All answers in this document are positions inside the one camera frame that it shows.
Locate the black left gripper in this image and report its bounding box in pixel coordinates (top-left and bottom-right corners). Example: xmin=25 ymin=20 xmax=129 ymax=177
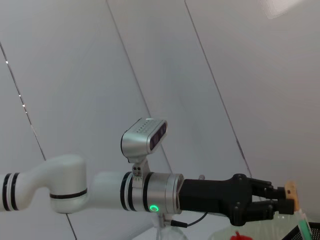
xmin=178 ymin=173 xmax=296 ymax=226

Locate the red-orange toy orange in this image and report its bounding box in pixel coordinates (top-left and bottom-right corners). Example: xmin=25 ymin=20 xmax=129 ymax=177
xmin=229 ymin=231 xmax=248 ymax=240

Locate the clear green-label water bottle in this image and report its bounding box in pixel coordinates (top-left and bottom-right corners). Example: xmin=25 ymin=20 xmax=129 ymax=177
xmin=156 ymin=223 xmax=188 ymax=240

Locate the pale green glass fruit plate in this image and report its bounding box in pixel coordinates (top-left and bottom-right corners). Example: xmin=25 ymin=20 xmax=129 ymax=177
xmin=209 ymin=209 xmax=311 ymax=240

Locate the black mesh pen holder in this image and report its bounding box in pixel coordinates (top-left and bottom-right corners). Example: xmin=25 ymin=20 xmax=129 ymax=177
xmin=281 ymin=219 xmax=320 ymax=240

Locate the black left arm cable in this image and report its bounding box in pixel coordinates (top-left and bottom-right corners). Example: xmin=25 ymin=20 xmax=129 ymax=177
xmin=171 ymin=211 xmax=208 ymax=229

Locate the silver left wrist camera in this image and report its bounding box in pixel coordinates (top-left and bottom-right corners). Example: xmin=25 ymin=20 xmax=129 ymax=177
xmin=121 ymin=117 xmax=168 ymax=165

